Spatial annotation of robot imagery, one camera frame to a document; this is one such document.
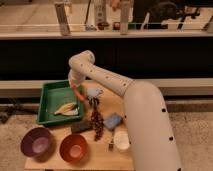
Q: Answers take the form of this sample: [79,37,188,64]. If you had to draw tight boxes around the red orange pepper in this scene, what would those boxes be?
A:
[72,86,86,102]

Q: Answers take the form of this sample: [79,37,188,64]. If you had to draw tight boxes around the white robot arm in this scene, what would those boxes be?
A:
[68,50,183,171]

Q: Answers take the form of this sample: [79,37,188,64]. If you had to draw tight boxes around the green plastic tray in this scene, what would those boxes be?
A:
[37,80,84,127]

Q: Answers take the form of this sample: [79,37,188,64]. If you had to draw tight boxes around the light blue cloth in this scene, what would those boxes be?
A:
[87,88,103,99]

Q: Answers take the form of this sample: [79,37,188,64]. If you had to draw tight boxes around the dark brown grape bunch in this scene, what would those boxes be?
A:
[91,98,104,141]

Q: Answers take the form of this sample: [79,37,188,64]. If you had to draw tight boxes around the blue sponge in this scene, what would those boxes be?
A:
[103,113,122,130]

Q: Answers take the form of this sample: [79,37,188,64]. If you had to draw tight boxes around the red orange bowl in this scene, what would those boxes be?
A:
[59,134,88,163]

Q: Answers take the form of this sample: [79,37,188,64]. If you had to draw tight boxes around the purple bowl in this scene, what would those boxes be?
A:
[20,127,52,157]

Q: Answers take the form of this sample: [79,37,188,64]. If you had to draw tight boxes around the white cup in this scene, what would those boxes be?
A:
[114,131,130,152]

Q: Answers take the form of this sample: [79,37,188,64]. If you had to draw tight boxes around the metal fork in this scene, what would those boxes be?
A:
[108,130,115,151]

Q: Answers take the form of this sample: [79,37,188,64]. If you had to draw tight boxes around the black cables on floor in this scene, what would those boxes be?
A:
[0,98,40,125]

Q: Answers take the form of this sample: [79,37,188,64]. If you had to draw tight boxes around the grey post left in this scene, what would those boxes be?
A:
[55,3,70,36]

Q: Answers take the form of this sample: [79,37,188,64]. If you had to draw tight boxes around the grey post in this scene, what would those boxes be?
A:
[55,3,70,36]
[120,1,130,35]

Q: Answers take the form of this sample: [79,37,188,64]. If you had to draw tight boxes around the grey post right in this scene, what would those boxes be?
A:
[120,1,130,35]

